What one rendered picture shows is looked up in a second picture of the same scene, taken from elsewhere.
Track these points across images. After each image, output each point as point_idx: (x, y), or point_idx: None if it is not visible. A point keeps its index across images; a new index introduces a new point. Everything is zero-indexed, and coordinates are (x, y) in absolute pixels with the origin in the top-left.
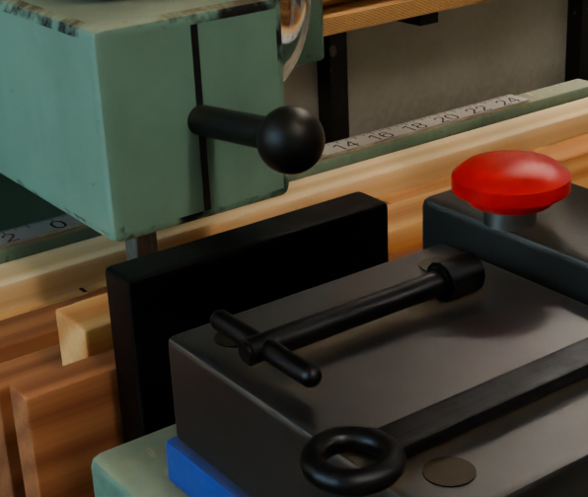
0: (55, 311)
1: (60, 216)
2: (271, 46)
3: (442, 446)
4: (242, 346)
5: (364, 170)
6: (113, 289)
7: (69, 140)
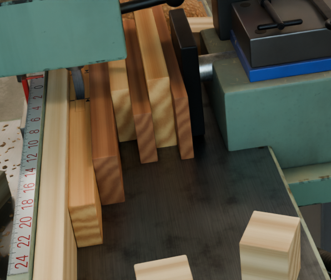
0: (96, 101)
1: (31, 85)
2: None
3: None
4: (280, 25)
5: None
6: (187, 52)
7: (95, 33)
